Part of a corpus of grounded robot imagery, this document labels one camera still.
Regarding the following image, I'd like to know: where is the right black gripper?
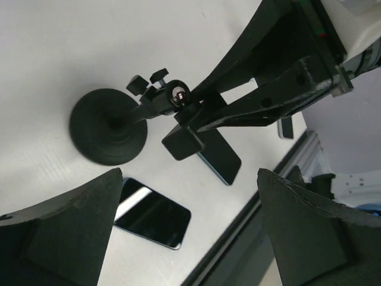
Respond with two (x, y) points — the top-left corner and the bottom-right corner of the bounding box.
(192, 1), (354, 132)

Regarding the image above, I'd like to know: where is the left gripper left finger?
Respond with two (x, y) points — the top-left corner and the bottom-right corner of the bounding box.
(1, 168), (123, 285)

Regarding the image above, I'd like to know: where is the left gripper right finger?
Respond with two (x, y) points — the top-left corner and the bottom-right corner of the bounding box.
(257, 169), (380, 285)

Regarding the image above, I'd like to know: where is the blue-edged black phone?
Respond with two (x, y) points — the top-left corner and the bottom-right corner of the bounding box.
(114, 178), (191, 250)

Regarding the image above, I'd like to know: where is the black clamp phone stand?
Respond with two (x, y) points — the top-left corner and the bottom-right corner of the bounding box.
(68, 68), (227, 166)

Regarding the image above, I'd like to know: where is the white-edged black phone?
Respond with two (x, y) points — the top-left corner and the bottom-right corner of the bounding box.
(277, 117), (294, 139)

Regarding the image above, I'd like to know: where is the teal-edged black phone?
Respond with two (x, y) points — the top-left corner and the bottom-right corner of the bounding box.
(198, 129), (242, 186)

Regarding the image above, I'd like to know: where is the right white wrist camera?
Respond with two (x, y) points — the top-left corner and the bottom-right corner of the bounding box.
(321, 0), (380, 61)

